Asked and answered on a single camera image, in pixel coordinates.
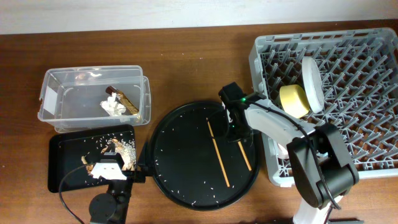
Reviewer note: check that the wooden chopstick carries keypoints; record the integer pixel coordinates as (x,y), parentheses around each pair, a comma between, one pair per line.
(244,155)
(218,154)

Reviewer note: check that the gold snack wrapper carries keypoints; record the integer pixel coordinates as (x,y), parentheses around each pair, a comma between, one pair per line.
(123,99)

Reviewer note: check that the clear plastic bin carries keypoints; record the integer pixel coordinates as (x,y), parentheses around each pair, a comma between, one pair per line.
(70,97)

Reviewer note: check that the food scraps with rice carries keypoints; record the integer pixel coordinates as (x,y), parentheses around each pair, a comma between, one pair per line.
(126,148)

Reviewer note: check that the yellow bowl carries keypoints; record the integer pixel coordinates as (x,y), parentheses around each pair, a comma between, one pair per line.
(294,100)

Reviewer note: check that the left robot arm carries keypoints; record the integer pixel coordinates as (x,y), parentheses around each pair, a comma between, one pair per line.
(112,206)

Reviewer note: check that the round black tray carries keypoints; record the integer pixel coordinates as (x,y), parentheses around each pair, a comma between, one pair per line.
(184,162)

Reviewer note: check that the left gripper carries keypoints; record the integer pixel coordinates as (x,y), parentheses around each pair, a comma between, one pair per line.
(144,162)

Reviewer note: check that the black rectangular tray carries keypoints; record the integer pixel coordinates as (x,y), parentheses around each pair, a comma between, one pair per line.
(68,151)

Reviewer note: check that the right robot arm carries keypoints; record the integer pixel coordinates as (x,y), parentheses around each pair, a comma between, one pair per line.
(321,164)

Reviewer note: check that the grey plate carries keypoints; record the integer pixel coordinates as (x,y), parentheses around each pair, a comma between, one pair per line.
(313,84)

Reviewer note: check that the white tissue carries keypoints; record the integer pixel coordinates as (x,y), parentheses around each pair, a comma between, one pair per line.
(112,106)

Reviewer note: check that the pink cup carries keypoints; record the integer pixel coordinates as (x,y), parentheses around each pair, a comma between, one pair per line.
(282,152)

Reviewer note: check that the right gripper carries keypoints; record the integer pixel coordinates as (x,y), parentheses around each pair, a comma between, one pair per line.
(232,137)

